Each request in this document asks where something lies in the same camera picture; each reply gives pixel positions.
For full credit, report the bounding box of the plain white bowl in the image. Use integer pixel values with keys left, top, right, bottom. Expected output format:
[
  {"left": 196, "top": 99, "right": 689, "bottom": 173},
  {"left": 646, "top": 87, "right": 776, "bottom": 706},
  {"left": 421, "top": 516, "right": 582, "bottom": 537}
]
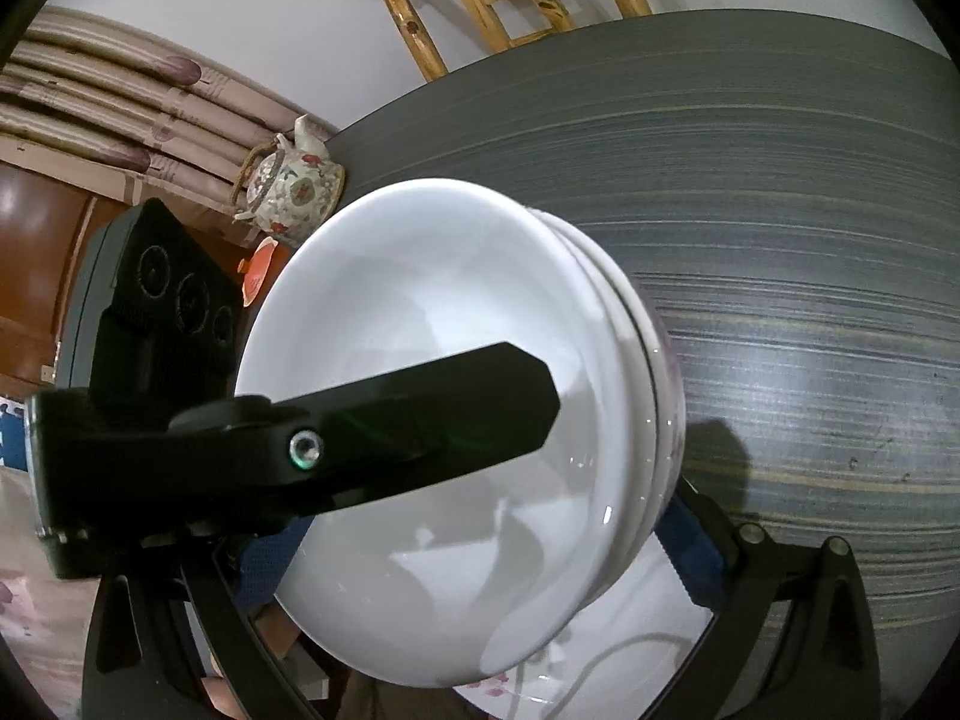
[{"left": 236, "top": 179, "right": 659, "bottom": 688}]

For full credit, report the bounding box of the white bowl with grey pattern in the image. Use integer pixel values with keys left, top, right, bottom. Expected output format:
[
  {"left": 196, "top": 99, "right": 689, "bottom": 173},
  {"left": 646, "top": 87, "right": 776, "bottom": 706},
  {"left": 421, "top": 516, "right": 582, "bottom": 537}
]
[{"left": 534, "top": 210, "right": 686, "bottom": 600}]

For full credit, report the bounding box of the black induction cooktop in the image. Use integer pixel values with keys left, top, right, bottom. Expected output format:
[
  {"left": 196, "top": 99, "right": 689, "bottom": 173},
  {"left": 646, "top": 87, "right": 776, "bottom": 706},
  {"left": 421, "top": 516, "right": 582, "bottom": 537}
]
[{"left": 55, "top": 199, "right": 242, "bottom": 413}]

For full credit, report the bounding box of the white plate with pink flowers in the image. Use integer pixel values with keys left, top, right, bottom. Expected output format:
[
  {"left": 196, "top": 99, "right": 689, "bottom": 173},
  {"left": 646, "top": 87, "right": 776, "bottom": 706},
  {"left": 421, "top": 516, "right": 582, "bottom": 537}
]
[{"left": 455, "top": 538, "right": 713, "bottom": 720}]

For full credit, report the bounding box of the floral ceramic teapot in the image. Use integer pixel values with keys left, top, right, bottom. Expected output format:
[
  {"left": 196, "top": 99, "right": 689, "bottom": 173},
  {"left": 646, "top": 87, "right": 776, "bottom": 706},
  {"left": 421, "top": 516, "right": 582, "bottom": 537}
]
[{"left": 231, "top": 114, "right": 347, "bottom": 249}]

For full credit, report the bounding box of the beige pleated curtain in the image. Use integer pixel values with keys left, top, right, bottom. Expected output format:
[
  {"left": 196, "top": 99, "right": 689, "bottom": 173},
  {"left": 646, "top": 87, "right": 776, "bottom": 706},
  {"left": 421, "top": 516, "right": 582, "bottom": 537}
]
[{"left": 2, "top": 7, "right": 334, "bottom": 226}]

